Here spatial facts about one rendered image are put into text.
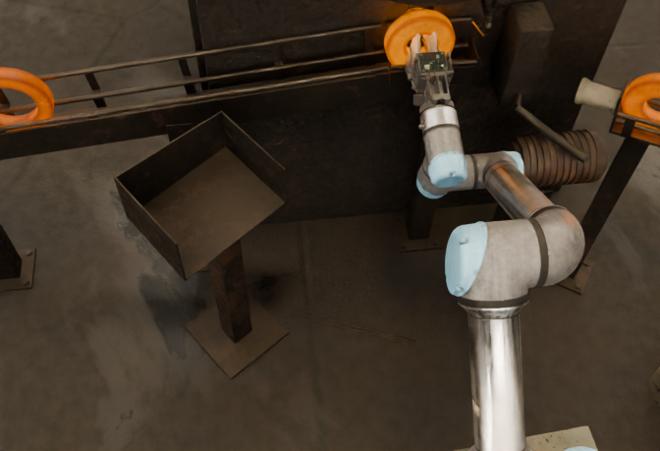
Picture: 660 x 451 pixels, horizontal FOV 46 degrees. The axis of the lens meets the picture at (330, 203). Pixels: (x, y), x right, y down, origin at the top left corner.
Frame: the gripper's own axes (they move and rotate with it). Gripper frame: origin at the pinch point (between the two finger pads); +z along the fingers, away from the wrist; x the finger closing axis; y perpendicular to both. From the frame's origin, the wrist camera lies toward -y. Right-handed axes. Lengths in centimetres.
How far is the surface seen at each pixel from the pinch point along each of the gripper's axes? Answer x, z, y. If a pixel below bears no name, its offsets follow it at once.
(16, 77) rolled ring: 86, -2, -2
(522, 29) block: -21.0, -3.2, 4.3
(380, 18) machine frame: 8.0, 5.4, -0.7
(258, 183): 37.7, -27.7, -8.9
